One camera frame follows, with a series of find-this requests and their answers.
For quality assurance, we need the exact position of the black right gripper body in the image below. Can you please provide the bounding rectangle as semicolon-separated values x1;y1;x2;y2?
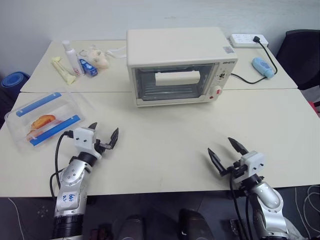
225;159;248;179

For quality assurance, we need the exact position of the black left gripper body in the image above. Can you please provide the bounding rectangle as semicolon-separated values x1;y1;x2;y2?
93;137;108;154

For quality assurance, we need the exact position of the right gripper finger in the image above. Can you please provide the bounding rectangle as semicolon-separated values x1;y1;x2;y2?
207;147;228;176
227;136;250;158

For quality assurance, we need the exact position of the orange fried food piece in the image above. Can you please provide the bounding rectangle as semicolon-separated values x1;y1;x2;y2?
30;114;57;130

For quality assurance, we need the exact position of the cream toaster oven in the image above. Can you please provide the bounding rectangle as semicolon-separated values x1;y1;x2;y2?
125;26;239;109

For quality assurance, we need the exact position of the clear container with blue clips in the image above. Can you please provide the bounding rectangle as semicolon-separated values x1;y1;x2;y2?
4;91;85;151

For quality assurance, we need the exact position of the blue and white small box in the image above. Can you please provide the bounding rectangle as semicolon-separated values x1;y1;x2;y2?
77;57;98;77

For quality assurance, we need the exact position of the pale yellow packet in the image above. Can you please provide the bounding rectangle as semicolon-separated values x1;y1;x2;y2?
50;56;77;86

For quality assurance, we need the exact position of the clear plastic bag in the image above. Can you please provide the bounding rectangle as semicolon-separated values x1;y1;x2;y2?
86;45;111;70

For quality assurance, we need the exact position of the white plastic bottle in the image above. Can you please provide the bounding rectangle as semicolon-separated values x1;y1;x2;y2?
62;40;83;77

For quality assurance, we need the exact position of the light blue handheld device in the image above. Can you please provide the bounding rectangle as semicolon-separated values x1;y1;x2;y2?
251;57;274;80

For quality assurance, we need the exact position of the red object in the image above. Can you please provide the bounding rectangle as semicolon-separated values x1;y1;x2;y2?
308;100;320;114

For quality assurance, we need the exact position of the blue rolled foam mat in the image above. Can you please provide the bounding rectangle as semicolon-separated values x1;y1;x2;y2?
0;72;31;89

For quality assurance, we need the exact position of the white power strip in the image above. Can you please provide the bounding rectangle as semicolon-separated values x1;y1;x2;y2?
229;33;270;49

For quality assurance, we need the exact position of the black office chair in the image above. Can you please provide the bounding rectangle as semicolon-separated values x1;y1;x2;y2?
275;29;320;91

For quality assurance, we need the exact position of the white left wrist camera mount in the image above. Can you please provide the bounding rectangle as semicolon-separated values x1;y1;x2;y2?
72;127;103;160

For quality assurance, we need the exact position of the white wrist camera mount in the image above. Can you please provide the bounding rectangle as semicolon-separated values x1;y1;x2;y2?
232;150;267;182
72;127;103;160

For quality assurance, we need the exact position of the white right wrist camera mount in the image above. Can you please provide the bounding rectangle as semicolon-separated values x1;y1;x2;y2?
232;150;267;182

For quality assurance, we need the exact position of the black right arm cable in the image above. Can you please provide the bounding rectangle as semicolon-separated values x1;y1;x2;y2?
229;181;251;240

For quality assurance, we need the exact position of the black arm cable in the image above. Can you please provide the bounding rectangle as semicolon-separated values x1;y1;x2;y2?
229;181;251;240
49;130;75;199

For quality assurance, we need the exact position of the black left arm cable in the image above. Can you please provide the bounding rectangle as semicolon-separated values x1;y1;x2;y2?
49;130;75;199

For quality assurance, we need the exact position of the white strap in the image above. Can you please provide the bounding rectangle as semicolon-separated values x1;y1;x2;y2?
105;45;128;59

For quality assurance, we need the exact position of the white cord on floor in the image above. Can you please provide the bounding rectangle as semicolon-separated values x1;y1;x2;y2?
303;184;320;239

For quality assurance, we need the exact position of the glass oven door with handle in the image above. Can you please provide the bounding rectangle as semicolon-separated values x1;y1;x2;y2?
130;63;216;102

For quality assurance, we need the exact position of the black plug and power cord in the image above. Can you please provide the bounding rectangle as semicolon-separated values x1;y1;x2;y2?
230;36;279;85

